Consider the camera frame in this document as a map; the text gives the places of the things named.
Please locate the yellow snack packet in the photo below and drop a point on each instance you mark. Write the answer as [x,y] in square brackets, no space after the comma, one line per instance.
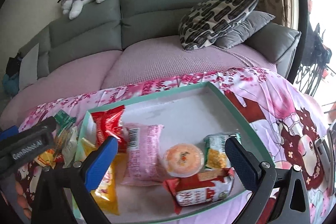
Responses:
[106,195]

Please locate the teal cloth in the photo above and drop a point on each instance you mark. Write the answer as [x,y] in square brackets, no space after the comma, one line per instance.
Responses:
[10,85]

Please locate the pink snack packet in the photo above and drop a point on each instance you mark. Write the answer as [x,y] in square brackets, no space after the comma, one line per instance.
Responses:
[147,155]

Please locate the white cushion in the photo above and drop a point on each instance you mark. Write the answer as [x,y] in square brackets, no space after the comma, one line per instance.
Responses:
[29,66]

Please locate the orange jelly cup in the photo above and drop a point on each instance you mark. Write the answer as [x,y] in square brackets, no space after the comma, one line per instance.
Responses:
[183,161]

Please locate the pink sofa cover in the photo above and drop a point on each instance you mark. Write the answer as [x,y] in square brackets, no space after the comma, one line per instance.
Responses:
[157,64]

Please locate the black bag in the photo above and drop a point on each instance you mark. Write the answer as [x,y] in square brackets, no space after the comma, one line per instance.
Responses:
[13,65]

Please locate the red flowered snack packet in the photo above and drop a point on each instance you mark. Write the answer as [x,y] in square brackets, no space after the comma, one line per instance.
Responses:
[107,124]

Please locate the grey sofa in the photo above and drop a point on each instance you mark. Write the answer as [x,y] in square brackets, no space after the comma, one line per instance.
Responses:
[157,11]

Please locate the black white patterned pillow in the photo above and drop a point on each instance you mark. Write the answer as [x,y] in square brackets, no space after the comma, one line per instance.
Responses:
[215,19]

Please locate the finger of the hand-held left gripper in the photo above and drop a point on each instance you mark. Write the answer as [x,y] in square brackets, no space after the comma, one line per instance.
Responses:
[9,133]
[42,127]

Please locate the green white zigzag-edged packet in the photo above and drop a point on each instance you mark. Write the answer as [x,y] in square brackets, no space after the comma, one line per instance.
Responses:
[215,153]

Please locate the grey pillow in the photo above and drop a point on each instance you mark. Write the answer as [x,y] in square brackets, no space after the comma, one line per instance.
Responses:
[249,27]

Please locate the red white wafer packet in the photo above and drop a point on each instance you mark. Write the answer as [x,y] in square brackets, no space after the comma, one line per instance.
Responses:
[199,190]

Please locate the black metal railing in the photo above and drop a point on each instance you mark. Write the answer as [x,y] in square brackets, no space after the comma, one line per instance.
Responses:
[312,69]

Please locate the teal cardboard tray box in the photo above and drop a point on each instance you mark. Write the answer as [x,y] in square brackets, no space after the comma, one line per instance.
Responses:
[183,119]

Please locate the pink printed blanket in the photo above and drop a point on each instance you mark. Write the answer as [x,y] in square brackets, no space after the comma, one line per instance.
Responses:
[275,113]

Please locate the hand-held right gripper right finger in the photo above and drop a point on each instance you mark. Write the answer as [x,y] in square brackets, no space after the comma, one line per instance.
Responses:
[241,163]

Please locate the orange white snack packet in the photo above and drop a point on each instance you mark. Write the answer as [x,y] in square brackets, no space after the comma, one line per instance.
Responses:
[46,158]

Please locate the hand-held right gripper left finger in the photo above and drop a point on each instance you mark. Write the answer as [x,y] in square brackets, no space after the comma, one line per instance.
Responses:
[105,158]

